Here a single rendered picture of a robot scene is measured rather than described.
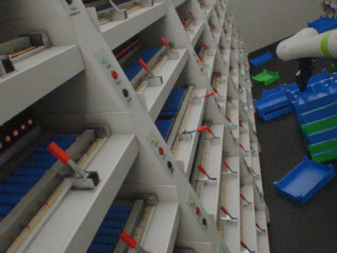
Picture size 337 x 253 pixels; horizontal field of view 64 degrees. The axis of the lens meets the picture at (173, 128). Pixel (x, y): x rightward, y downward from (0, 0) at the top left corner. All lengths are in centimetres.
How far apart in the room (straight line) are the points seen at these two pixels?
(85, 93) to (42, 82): 14
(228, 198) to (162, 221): 60
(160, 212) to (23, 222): 31
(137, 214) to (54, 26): 40
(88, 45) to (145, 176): 30
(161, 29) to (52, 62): 79
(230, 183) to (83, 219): 93
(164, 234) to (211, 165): 51
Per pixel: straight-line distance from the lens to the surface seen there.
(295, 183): 191
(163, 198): 65
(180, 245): 77
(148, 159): 59
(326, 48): 129
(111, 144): 54
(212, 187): 96
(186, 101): 107
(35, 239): 42
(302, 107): 178
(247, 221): 136
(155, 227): 61
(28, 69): 42
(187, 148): 82
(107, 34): 64
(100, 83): 54
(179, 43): 119
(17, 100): 40
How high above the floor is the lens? 128
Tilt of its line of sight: 22 degrees down
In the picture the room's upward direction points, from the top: 30 degrees counter-clockwise
